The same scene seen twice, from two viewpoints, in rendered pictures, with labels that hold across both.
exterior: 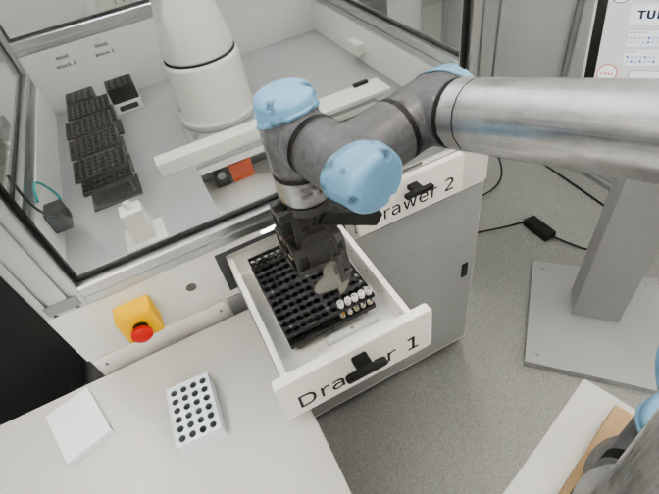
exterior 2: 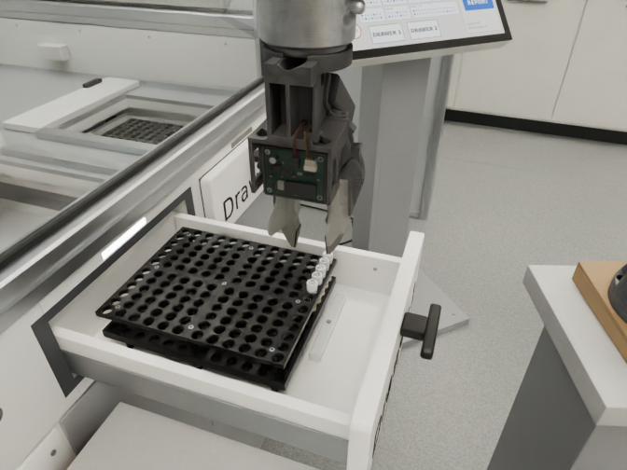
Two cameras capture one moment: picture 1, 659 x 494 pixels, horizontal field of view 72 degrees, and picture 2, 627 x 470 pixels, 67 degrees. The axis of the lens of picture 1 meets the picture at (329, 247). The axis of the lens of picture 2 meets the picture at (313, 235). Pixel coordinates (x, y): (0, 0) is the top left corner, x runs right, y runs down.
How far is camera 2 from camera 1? 0.51 m
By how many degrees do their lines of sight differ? 41
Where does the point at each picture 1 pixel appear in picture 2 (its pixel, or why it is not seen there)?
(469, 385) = not seen: hidden behind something
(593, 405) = (556, 279)
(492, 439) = (390, 449)
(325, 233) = (337, 119)
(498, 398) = not seen: hidden behind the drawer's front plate
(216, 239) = (29, 286)
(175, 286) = not seen: outside the picture
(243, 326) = (120, 449)
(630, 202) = (384, 162)
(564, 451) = (585, 324)
